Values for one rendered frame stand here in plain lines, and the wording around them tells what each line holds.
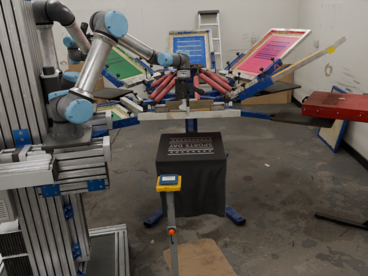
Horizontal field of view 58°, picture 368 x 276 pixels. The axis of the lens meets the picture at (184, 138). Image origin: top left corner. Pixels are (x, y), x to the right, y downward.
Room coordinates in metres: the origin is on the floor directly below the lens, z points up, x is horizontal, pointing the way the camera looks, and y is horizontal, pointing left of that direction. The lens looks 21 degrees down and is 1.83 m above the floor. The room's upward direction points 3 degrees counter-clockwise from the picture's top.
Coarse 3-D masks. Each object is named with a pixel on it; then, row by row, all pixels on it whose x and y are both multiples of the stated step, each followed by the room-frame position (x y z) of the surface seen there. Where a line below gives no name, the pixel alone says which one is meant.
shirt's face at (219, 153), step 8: (168, 136) 2.28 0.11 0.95; (176, 136) 2.27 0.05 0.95; (184, 136) 2.26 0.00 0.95; (192, 136) 2.26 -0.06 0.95; (200, 136) 2.25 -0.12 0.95; (208, 136) 2.24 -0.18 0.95; (216, 136) 2.23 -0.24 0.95; (160, 144) 2.14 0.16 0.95; (168, 144) 2.13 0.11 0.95; (216, 144) 2.09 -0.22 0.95; (160, 152) 2.00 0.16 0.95; (216, 152) 1.95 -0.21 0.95; (224, 152) 1.95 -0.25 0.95; (160, 160) 1.87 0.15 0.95; (168, 160) 1.87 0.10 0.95
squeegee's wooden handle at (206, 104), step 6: (168, 102) 2.38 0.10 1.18; (174, 102) 2.38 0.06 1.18; (180, 102) 2.38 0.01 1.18; (192, 102) 2.38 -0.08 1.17; (198, 102) 2.37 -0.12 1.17; (204, 102) 2.37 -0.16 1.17; (210, 102) 2.37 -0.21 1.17; (174, 108) 2.37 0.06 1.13; (192, 108) 2.36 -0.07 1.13; (198, 108) 2.36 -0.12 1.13; (204, 108) 2.36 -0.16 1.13; (210, 108) 2.36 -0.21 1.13
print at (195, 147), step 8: (176, 144) 2.12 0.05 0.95; (184, 144) 2.12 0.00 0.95; (192, 144) 2.11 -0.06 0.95; (200, 144) 2.10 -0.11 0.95; (208, 144) 2.10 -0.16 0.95; (168, 152) 1.99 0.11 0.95; (176, 152) 1.98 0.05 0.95; (184, 152) 1.98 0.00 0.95; (192, 152) 1.97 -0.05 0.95; (200, 152) 1.97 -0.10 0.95; (208, 152) 1.96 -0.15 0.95
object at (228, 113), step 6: (228, 108) 2.30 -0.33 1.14; (138, 114) 1.81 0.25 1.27; (144, 114) 1.81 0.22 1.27; (150, 114) 1.80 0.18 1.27; (156, 114) 1.80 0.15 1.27; (162, 114) 1.80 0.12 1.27; (168, 114) 1.80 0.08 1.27; (174, 114) 1.80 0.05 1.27; (180, 114) 1.80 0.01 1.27; (186, 114) 1.80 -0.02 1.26; (192, 114) 1.79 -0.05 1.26; (198, 114) 1.79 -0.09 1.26; (204, 114) 1.79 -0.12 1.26; (210, 114) 1.79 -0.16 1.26; (216, 114) 1.79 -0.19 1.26; (222, 114) 1.79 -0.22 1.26; (228, 114) 1.78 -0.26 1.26; (234, 114) 1.78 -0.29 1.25
